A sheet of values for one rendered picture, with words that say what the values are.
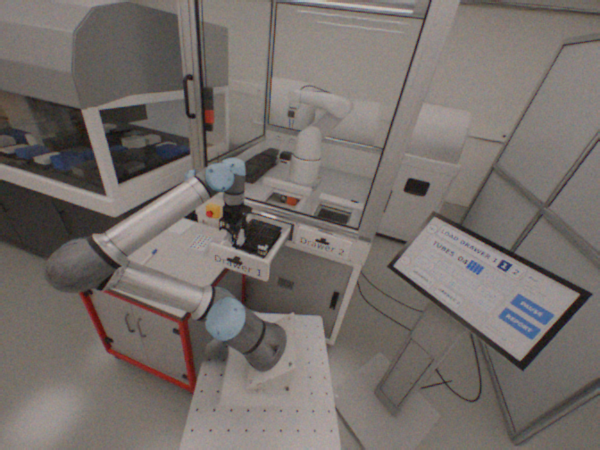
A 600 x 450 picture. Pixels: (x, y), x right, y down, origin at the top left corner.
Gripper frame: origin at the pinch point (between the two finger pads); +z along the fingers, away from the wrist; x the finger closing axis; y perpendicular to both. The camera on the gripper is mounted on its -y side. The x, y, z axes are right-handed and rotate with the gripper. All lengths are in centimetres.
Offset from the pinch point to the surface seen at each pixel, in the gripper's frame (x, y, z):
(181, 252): -35.0, -6.4, 24.0
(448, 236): 81, -24, -15
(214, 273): -12.0, -0.5, 24.0
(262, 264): 11.4, -1.0, 9.2
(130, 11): -79, -45, -75
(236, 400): 24, 43, 24
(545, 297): 106, -4, -13
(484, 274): 92, -11, -10
